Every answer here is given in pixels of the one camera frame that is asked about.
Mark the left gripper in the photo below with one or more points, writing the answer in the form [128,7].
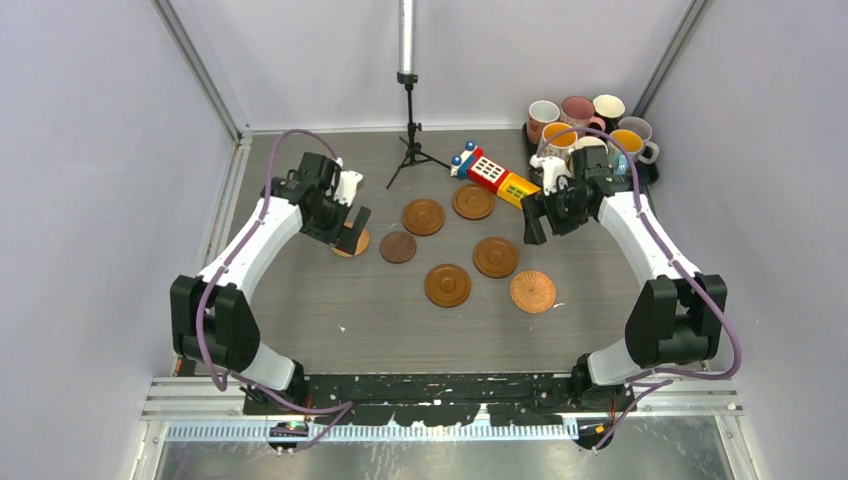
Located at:
[329,235]

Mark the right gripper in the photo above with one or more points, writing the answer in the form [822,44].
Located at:
[535,206]

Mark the woven coaster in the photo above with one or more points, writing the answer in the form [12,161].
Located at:
[361,246]
[532,291]

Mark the dark wooden coaster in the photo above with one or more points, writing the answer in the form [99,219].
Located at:
[398,247]

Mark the ridged wooden coaster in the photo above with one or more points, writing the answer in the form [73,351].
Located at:
[473,202]
[423,217]
[496,257]
[447,285]

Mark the patterned mug orange inside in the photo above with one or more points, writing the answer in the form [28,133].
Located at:
[557,140]

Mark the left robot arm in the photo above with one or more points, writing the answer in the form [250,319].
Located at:
[211,317]

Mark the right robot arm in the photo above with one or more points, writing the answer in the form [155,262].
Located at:
[675,319]

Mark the toy block house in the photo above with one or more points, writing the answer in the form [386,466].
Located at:
[473,164]

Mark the yellow mug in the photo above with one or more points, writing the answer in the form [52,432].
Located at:
[590,141]

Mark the pink mug white inside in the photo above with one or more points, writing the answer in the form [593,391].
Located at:
[540,114]

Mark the black mug white inside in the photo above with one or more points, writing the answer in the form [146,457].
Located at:
[610,109]

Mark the blue mug orange inside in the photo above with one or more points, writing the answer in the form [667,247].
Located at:
[624,143]

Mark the grey mug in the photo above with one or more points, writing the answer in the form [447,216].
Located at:
[637,125]

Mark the black tripod with pole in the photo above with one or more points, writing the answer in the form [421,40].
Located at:
[407,77]

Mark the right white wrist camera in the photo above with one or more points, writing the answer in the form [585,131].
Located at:
[554,173]

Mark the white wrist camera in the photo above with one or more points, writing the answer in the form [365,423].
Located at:
[554,173]
[348,184]

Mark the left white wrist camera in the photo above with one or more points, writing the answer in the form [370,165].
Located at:
[348,184]

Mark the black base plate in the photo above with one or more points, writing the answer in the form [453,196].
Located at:
[507,399]

